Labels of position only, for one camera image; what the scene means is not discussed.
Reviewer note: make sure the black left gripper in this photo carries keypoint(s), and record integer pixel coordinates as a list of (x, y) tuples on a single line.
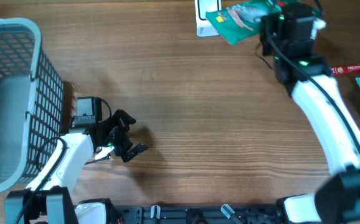
[(119, 117)]

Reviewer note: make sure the white barcode scanner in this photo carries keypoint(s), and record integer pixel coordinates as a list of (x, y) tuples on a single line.
[(203, 27)]

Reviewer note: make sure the grey plastic basket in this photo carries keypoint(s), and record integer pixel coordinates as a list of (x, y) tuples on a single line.
[(31, 103)]

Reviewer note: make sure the green 3M gloves packet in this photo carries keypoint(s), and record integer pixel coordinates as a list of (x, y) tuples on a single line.
[(241, 21)]

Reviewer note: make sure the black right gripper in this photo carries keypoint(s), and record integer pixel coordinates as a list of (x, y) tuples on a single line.
[(266, 22)]

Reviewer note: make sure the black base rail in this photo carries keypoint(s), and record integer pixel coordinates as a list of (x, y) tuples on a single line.
[(214, 214)]

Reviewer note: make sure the red coffee stick sachet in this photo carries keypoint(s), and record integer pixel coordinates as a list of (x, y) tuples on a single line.
[(345, 69)]

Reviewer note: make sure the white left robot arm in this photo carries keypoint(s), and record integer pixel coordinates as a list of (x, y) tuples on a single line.
[(60, 160)]

